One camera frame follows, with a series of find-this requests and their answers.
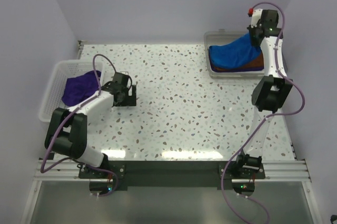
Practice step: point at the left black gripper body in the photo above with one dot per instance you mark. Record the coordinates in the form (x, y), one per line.
(128, 100)

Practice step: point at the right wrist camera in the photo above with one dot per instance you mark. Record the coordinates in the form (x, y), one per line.
(255, 15)

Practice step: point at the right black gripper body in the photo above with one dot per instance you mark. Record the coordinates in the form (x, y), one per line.
(253, 32)

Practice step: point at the white plastic laundry basket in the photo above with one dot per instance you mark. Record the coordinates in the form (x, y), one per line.
(61, 73)

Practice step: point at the purple towel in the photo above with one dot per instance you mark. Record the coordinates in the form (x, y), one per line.
(78, 89)
(253, 69)

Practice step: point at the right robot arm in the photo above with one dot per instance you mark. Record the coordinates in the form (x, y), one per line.
(270, 93)

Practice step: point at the brown towel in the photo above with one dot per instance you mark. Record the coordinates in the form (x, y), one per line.
(258, 62)

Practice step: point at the clear plastic bin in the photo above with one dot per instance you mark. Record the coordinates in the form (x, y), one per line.
(216, 40)

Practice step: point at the blue towel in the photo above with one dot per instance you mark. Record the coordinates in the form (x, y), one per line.
(235, 54)

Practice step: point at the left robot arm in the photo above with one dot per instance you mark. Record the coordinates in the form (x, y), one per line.
(67, 131)

